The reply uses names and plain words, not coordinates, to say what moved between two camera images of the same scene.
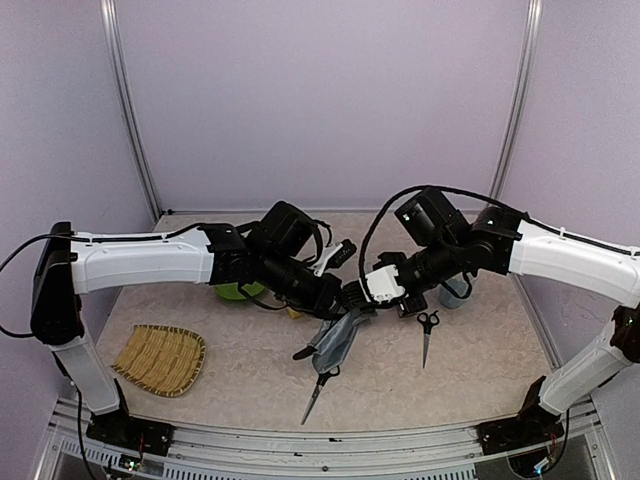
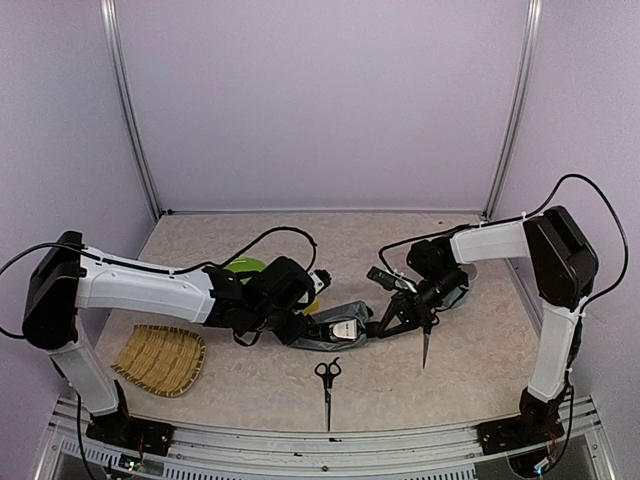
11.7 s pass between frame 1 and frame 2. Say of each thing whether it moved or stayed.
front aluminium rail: stayed
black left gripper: moved
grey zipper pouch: moved
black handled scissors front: moved
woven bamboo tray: stayed
